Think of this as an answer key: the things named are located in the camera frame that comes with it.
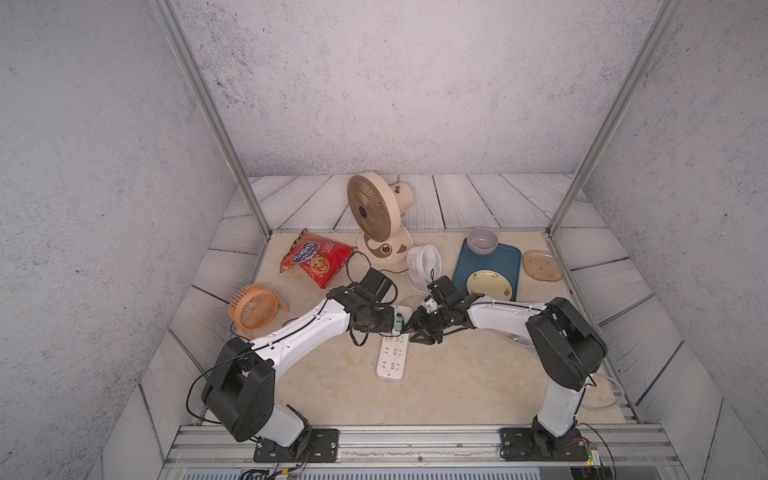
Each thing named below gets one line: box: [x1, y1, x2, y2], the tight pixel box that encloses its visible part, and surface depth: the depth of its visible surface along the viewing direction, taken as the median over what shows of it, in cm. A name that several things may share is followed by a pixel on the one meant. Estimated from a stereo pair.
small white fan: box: [406, 244, 442, 293], surface depth 102 cm
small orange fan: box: [228, 284, 290, 330], surface depth 89 cm
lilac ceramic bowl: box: [466, 228, 499, 256], surface depth 113 cm
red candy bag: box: [280, 228, 357, 289], surface depth 107 cm
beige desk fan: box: [347, 172, 414, 269], surface depth 101 cm
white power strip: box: [376, 304, 413, 382], surface depth 88 cm
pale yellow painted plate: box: [466, 269, 513, 301], surface depth 106 cm
